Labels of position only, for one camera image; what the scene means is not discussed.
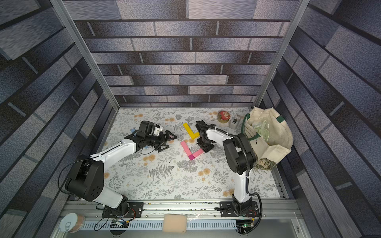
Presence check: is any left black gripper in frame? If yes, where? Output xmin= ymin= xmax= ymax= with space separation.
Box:
xmin=146 ymin=129 xmax=178 ymax=151

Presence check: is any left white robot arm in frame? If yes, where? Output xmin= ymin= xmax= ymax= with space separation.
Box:
xmin=64 ymin=131 xmax=177 ymax=217

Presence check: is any pink block three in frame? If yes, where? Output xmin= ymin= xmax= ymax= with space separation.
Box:
xmin=184 ymin=148 xmax=192 ymax=156

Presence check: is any beige sponge pad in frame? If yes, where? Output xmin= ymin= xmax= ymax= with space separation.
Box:
xmin=162 ymin=214 xmax=187 ymax=233

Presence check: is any floral table mat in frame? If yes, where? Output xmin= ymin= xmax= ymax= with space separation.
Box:
xmin=96 ymin=106 xmax=280 ymax=200

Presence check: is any cream tote bag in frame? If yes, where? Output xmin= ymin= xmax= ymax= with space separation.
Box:
xmin=241 ymin=107 xmax=294 ymax=171

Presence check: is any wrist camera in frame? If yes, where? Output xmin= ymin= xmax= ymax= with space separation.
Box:
xmin=195 ymin=120 xmax=209 ymax=132
xmin=139 ymin=121 xmax=163 ymax=136

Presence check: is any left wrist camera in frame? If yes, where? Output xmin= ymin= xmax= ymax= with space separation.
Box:
xmin=139 ymin=121 xmax=163 ymax=136

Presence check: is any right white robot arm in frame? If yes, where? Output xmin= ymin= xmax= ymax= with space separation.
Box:
xmin=196 ymin=121 xmax=258 ymax=216

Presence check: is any pink block five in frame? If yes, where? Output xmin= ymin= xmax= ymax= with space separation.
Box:
xmin=181 ymin=141 xmax=189 ymax=151

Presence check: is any small white box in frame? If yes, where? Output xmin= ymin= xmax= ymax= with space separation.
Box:
xmin=229 ymin=115 xmax=241 ymax=130

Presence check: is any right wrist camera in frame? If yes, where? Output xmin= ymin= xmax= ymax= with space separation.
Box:
xmin=195 ymin=120 xmax=209 ymax=132

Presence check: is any pink block two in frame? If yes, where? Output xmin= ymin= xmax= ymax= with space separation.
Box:
xmin=192 ymin=149 xmax=204 ymax=158

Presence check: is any aluminium rail base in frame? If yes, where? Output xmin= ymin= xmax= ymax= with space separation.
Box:
xmin=58 ymin=198 xmax=311 ymax=238

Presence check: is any round red lid tin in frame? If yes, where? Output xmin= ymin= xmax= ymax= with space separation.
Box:
xmin=217 ymin=111 xmax=231 ymax=124

